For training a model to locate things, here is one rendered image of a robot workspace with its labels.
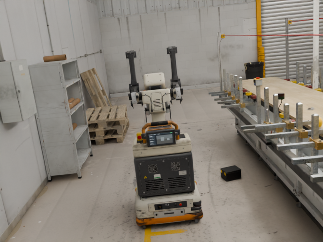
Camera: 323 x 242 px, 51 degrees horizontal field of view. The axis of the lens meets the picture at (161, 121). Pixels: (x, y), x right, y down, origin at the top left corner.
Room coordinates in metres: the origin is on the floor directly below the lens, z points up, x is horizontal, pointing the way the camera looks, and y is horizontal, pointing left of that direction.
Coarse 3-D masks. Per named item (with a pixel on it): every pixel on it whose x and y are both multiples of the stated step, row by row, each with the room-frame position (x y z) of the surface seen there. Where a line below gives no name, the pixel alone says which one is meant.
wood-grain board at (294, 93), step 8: (248, 80) 5.38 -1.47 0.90; (264, 80) 5.21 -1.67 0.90; (272, 80) 5.13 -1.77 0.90; (280, 80) 5.05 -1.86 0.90; (248, 88) 4.64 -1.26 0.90; (272, 88) 4.45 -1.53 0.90; (280, 88) 4.39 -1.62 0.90; (288, 88) 4.33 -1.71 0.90; (296, 88) 4.28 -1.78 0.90; (304, 88) 4.22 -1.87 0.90; (272, 96) 3.96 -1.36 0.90; (288, 96) 3.86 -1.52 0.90; (296, 96) 3.82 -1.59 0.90; (304, 96) 3.77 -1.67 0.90; (312, 96) 3.72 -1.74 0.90; (320, 96) 3.68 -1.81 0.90; (272, 104) 3.53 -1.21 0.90; (304, 104) 3.38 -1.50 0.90; (312, 104) 3.34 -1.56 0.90; (320, 104) 3.31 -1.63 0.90; (304, 112) 3.06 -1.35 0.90; (312, 112) 3.03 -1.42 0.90; (320, 112) 3.00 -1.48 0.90; (304, 120) 2.81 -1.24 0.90; (320, 128) 2.54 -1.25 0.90
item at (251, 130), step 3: (246, 129) 2.85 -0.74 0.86; (249, 129) 2.84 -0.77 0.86; (252, 129) 2.83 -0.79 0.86; (264, 129) 2.82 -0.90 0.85; (267, 129) 2.82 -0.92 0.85; (270, 129) 2.82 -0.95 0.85; (273, 129) 2.82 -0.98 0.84; (243, 132) 2.84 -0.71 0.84; (246, 132) 2.83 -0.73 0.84; (249, 132) 2.83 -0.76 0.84; (252, 132) 2.83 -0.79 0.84; (255, 132) 2.83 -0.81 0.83
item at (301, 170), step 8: (232, 104) 4.61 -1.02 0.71; (240, 112) 4.11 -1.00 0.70; (248, 120) 3.71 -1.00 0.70; (264, 136) 3.09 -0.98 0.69; (272, 144) 2.87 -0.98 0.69; (280, 144) 2.82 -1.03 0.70; (280, 152) 2.67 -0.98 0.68; (288, 152) 2.60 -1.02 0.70; (288, 160) 2.49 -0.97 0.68; (296, 168) 2.34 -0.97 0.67; (304, 168) 2.26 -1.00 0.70; (304, 176) 2.20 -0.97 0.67; (312, 184) 2.07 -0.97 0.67; (320, 184) 1.99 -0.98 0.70; (320, 192) 1.96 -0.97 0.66
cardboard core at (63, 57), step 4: (44, 56) 4.77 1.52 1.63; (48, 56) 4.75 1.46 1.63; (52, 56) 4.74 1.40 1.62; (56, 56) 4.73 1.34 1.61; (60, 56) 4.73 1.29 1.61; (64, 56) 4.73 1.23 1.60; (44, 60) 4.73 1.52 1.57; (48, 60) 4.73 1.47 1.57; (52, 60) 4.74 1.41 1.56; (56, 60) 4.75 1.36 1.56
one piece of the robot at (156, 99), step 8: (144, 96) 3.22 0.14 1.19; (152, 96) 3.22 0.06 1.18; (160, 96) 3.22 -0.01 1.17; (168, 96) 3.22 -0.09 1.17; (152, 104) 3.21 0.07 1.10; (160, 104) 3.21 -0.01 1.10; (152, 112) 3.20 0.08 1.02; (160, 112) 3.26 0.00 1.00; (152, 120) 3.26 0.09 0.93; (160, 120) 3.25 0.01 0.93; (168, 120) 3.35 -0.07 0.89
